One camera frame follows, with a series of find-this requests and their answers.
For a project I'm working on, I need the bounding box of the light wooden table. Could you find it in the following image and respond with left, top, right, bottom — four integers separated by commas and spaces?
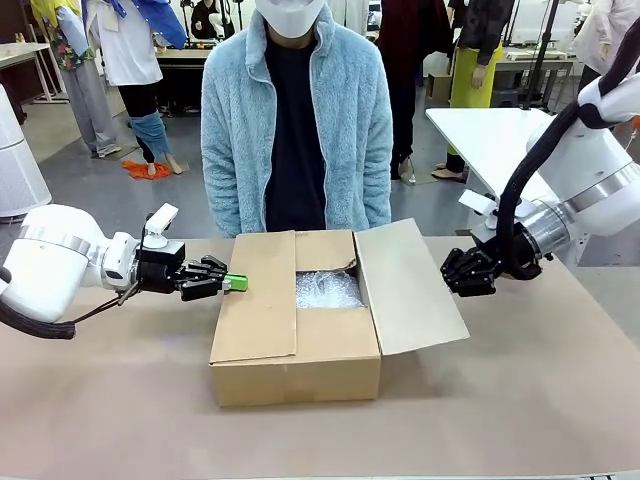
0, 42, 71, 107

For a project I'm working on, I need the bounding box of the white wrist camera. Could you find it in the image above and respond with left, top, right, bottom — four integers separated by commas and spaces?
141, 202, 180, 251
458, 188, 502, 241

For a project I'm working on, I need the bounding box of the person in blue fleece jacket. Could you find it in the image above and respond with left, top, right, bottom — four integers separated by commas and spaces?
199, 2, 394, 240

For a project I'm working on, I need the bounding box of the brown cardboard box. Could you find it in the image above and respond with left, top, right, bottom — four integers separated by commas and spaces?
208, 217, 471, 409

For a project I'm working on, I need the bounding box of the orange cloth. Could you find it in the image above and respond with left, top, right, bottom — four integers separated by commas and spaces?
122, 158, 172, 182

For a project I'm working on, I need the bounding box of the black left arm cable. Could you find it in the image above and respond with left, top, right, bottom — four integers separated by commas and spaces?
0, 267, 141, 342

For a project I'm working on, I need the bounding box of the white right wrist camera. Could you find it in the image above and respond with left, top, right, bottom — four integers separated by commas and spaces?
458, 188, 502, 241

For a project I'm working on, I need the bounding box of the black shirt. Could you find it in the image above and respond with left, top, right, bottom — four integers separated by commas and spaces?
262, 27, 329, 234

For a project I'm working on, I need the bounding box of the black stand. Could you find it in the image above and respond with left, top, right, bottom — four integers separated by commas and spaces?
519, 0, 562, 112

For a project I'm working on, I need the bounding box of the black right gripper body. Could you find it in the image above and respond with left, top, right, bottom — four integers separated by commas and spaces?
492, 223, 545, 281

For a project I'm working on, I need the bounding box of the small cardboard box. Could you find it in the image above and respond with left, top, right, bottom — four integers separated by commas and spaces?
424, 72, 454, 104

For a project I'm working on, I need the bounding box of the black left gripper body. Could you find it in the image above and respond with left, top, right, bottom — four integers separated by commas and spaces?
135, 241, 187, 295

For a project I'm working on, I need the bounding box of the clear bubble wrap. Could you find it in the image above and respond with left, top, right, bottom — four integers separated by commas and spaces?
294, 267, 369, 311

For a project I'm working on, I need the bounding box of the white air purifier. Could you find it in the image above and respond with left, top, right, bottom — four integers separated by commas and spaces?
0, 82, 54, 220

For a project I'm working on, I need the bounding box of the mannequin with floral shirt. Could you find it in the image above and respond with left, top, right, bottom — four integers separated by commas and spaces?
29, 0, 122, 159

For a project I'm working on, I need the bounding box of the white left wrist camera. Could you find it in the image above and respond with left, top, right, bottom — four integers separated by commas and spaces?
141, 202, 180, 251

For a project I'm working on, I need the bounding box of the white face mask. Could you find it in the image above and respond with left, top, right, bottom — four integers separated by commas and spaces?
254, 0, 326, 39

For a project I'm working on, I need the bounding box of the white table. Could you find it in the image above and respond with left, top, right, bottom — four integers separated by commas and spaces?
424, 107, 569, 201

